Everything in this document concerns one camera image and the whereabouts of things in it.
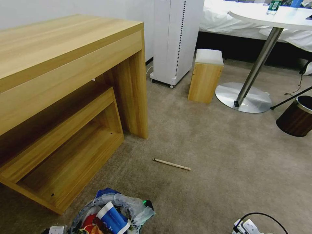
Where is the clear plastic trash bag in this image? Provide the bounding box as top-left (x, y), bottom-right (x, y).
top-left (41, 187), bottom-right (156, 234)

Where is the dark brown round trash bin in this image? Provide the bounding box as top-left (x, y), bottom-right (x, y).
top-left (276, 95), bottom-right (312, 137)

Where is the long beige paper-wrapped stick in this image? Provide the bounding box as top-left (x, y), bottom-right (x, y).
top-left (152, 157), bottom-right (191, 172)

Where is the wooden stool with white cushion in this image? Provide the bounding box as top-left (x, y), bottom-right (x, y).
top-left (187, 48), bottom-right (225, 105)

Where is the white tower air purifier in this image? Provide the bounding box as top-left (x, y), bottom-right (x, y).
top-left (149, 0), bottom-right (205, 89)

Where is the blue patterned plastic wrapper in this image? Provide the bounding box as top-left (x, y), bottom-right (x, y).
top-left (94, 187), bottom-right (123, 203)

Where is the low open wooden shelf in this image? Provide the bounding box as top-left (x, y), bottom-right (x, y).
top-left (0, 86), bottom-right (125, 215)

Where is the blue and white paper cup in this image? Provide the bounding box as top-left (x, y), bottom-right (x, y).
top-left (96, 201), bottom-right (131, 234)

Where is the bed with white sheet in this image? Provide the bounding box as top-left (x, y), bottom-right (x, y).
top-left (197, 0), bottom-right (312, 73)

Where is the large light wooden desk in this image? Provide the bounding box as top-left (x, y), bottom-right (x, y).
top-left (0, 14), bottom-right (149, 140)

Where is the red snack wrapper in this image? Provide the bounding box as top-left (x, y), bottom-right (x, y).
top-left (82, 214), bottom-right (98, 230)

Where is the black tripod leg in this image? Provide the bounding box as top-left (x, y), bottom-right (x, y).
top-left (270, 86), bottom-right (312, 111)

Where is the green label plastic bottle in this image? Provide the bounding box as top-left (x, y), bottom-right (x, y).
top-left (266, 0), bottom-right (283, 16)

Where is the black looping wrist cable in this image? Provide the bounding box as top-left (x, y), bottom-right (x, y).
top-left (232, 212), bottom-right (290, 234)

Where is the thin black floor cable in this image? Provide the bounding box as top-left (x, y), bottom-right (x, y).
top-left (284, 59), bottom-right (312, 96)

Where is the round white pedestal table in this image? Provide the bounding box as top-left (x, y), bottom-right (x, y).
top-left (215, 5), bottom-right (312, 114)

